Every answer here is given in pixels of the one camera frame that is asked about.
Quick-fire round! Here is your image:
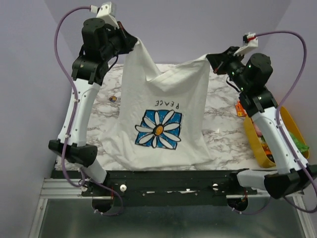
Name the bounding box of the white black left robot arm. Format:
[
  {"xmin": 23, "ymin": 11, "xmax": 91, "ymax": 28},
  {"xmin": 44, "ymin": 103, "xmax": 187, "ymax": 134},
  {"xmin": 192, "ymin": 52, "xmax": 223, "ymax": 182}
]
[{"xmin": 48, "ymin": 17, "xmax": 137, "ymax": 196}]

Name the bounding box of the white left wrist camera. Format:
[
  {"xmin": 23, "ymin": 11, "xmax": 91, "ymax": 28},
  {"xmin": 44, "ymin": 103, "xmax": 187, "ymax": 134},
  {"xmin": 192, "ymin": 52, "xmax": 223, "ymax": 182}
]
[{"xmin": 90, "ymin": 1, "xmax": 119, "ymax": 28}]

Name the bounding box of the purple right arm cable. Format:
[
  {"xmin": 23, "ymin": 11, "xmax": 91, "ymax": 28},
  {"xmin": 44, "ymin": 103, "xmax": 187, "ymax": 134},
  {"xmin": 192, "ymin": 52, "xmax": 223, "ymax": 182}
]
[{"xmin": 231, "ymin": 30, "xmax": 317, "ymax": 215}]

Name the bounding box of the yellow plastic bin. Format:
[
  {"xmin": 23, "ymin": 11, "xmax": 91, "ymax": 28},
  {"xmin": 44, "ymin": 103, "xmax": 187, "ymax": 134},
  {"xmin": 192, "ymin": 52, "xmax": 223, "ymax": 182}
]
[{"xmin": 244, "ymin": 107, "xmax": 309, "ymax": 173}]

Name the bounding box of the aluminium frame rail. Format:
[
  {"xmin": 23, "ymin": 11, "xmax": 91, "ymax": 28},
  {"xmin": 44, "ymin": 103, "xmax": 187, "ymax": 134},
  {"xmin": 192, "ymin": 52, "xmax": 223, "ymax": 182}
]
[{"xmin": 27, "ymin": 178, "xmax": 90, "ymax": 238}]

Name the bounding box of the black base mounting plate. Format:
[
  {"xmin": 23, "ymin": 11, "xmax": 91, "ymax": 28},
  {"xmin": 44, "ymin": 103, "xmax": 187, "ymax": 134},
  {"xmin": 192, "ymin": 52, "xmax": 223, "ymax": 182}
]
[{"xmin": 51, "ymin": 168, "xmax": 305, "ymax": 208}]

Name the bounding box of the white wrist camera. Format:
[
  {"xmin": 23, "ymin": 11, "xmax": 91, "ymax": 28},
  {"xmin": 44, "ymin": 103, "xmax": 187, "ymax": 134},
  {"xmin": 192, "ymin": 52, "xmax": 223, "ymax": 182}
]
[
  {"xmin": 233, "ymin": 32, "xmax": 258, "ymax": 56},
  {"xmin": 90, "ymin": 1, "xmax": 119, "ymax": 28}
]

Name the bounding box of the green lettuce toy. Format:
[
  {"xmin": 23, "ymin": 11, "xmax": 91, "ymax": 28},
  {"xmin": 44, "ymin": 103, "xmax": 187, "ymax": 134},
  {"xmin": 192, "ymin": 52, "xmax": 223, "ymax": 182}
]
[{"xmin": 289, "ymin": 132, "xmax": 309, "ymax": 153}]

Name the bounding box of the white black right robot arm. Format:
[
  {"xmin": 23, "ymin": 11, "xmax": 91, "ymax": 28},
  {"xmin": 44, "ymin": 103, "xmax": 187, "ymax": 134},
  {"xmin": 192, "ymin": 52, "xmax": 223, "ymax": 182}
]
[{"xmin": 207, "ymin": 47, "xmax": 317, "ymax": 199}]

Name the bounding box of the white t-shirt with flower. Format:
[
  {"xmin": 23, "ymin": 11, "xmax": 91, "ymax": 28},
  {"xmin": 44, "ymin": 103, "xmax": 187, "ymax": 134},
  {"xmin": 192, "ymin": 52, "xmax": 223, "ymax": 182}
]
[{"xmin": 101, "ymin": 41, "xmax": 211, "ymax": 170}]

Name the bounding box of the orange cardboard box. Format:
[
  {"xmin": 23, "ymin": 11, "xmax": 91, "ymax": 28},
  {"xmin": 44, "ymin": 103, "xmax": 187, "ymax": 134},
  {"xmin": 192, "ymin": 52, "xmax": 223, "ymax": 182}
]
[{"xmin": 234, "ymin": 101, "xmax": 247, "ymax": 118}]

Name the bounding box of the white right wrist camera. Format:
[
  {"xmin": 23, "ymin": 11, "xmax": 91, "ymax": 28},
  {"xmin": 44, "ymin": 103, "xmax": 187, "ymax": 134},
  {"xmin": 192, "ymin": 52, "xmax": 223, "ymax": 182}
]
[{"xmin": 233, "ymin": 32, "xmax": 258, "ymax": 56}]

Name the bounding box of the round blue orange brooch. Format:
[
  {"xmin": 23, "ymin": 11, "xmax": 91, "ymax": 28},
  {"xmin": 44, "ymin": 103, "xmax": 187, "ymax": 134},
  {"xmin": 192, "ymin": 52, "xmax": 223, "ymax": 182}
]
[{"xmin": 109, "ymin": 96, "xmax": 117, "ymax": 102}]

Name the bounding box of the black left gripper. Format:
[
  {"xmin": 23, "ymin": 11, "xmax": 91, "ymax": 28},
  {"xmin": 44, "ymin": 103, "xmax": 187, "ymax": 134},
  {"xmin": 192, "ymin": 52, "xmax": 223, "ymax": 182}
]
[{"xmin": 100, "ymin": 20, "xmax": 137, "ymax": 61}]

